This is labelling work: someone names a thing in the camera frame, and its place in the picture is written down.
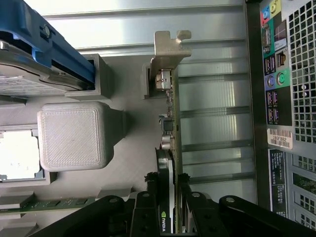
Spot green RAM stick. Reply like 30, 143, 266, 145
21, 196, 100, 213

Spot grey printed parts rack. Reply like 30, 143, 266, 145
0, 53, 178, 237

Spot open black PC case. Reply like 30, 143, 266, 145
243, 0, 316, 223

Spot silver CPU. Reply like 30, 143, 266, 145
0, 130, 42, 184

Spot hard disk with blue bracket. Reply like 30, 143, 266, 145
0, 0, 96, 97

